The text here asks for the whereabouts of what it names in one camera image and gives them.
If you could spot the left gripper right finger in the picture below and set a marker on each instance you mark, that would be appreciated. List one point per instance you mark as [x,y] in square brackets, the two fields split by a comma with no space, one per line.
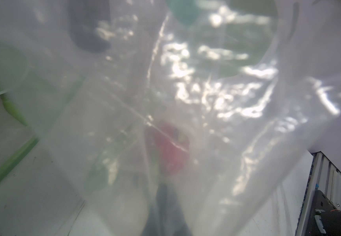
[174,223]

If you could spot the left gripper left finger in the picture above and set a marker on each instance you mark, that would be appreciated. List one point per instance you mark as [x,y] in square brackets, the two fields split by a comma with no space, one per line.
[153,226]

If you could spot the green-print zip-top bag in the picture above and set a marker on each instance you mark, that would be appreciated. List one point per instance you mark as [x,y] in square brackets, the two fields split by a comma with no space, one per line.
[252,84]
[16,139]

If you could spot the dark purple glass vase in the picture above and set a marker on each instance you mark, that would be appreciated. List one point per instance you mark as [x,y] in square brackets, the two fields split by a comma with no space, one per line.
[83,20]

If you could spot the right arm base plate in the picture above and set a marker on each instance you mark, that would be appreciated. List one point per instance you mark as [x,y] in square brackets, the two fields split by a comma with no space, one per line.
[324,219]

